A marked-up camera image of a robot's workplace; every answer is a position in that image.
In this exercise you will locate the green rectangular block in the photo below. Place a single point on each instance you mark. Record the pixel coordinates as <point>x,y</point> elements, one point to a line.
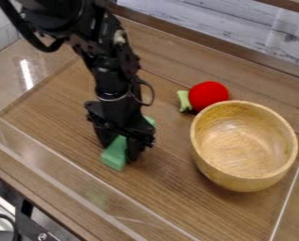
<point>113,155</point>

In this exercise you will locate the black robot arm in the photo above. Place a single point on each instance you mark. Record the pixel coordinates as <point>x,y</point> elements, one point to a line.
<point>85,25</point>

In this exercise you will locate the black table leg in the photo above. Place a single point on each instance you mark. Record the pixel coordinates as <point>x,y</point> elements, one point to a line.
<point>25,208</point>

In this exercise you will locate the brown wooden bowl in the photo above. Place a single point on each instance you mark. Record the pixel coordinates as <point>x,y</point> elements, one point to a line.
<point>243,144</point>

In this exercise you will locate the black device under table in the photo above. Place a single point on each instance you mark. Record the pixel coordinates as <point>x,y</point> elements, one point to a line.
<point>37,234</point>

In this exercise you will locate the red plush tomato toy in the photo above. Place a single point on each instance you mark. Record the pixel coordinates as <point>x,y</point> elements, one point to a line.
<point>201,95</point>

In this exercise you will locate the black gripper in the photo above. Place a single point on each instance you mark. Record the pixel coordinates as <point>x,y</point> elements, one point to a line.
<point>105,114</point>

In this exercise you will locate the clear acrylic tray wall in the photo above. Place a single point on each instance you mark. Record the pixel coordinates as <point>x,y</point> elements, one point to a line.
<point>96,211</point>

